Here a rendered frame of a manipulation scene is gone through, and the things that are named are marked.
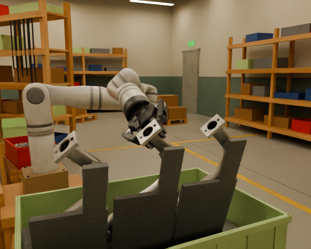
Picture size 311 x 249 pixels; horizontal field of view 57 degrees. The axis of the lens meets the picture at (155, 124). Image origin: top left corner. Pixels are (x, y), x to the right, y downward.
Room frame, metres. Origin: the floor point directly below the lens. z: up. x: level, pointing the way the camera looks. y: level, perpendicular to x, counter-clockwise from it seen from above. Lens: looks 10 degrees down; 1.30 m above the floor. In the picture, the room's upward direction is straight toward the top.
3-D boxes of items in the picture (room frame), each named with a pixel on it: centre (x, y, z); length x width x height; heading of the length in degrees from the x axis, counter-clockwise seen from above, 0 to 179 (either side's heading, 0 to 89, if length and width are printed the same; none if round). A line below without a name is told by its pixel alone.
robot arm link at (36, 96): (1.06, 0.44, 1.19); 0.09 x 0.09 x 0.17; 17
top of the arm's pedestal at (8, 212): (1.06, 0.43, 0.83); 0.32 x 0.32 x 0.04; 29
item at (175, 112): (7.75, -0.15, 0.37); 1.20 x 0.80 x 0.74; 120
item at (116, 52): (9.93, 2.54, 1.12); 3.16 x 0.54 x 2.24; 112
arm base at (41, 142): (1.06, 0.43, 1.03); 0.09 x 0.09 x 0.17; 39
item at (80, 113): (8.13, 2.37, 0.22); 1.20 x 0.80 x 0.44; 152
